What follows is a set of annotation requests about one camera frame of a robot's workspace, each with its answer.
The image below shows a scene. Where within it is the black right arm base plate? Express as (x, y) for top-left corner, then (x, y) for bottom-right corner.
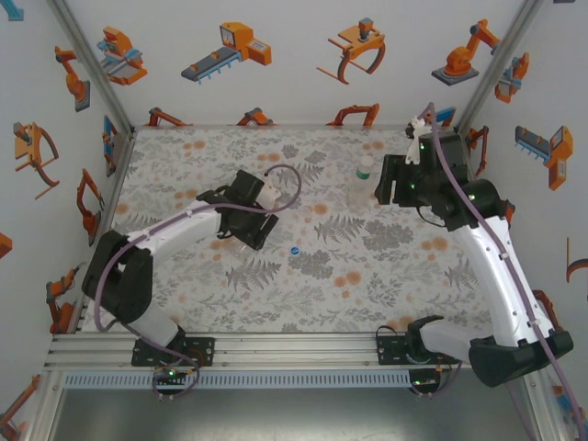
(375, 334), (414, 367)

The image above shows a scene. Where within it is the aluminium frame post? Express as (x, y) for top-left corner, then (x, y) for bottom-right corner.
(45, 0), (137, 139)
(452, 0), (548, 137)

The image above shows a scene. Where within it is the clear unlabelled plastic bottle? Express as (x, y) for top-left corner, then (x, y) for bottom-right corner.
(219, 234), (259, 266)

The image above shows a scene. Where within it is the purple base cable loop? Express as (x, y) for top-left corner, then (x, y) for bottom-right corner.
(410, 362), (460, 400)
(151, 360), (202, 401)

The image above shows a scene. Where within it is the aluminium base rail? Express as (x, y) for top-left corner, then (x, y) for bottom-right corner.
(43, 331), (474, 369)

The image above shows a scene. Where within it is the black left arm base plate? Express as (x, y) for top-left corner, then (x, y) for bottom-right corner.
(131, 336), (217, 368)

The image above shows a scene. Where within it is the slotted grey cable duct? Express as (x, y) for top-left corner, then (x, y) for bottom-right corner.
(62, 370), (413, 390)

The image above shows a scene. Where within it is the floral patterned table mat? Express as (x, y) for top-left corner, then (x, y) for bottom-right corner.
(80, 126), (504, 334)

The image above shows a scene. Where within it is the aluminium side rail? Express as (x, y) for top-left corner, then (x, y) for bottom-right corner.
(48, 128), (139, 339)

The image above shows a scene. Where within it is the clear bottle dark green label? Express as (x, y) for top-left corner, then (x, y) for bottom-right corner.
(346, 154), (377, 209)

